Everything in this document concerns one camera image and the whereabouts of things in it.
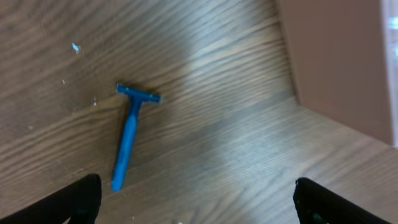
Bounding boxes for blue disposable razor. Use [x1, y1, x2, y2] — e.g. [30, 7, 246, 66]
[112, 84, 162, 192]

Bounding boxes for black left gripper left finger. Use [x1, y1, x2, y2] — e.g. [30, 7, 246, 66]
[1, 174, 102, 224]

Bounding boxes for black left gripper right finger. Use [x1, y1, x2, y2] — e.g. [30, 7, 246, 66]
[293, 177, 389, 224]

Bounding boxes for white cardboard box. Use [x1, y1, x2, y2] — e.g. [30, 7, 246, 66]
[277, 0, 397, 147]

